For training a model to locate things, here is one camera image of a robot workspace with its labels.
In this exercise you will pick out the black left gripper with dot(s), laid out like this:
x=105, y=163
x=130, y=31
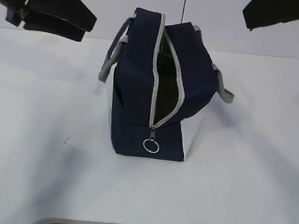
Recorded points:
x=66, y=18

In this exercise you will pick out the navy blue lunch bag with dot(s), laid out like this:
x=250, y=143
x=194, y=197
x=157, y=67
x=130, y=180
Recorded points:
x=163, y=79

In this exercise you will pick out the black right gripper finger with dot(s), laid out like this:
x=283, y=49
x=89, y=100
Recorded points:
x=262, y=13

